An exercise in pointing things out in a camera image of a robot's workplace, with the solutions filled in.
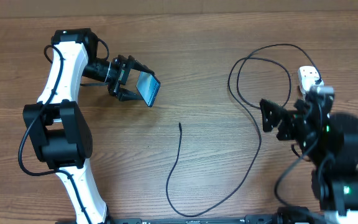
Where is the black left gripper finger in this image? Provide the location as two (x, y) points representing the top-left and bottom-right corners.
(127, 55), (155, 75)
(116, 88), (143, 101)

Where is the blue Samsung Galaxy smartphone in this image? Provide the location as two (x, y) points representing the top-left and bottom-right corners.
(136, 72), (160, 107)

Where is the black USB charging cable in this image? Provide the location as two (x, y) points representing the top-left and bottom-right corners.
(165, 43), (323, 218)

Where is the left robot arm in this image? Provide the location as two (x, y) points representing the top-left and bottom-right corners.
(18, 28), (161, 223)

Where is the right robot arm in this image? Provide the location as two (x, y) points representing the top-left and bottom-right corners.
(260, 88), (358, 223)

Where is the white charger plug adapter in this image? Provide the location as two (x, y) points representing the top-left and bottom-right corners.
(300, 76), (324, 95)

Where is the white power strip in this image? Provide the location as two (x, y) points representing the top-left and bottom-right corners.
(297, 66), (319, 87)

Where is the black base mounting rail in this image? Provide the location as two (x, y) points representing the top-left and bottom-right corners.
(54, 213), (332, 224)

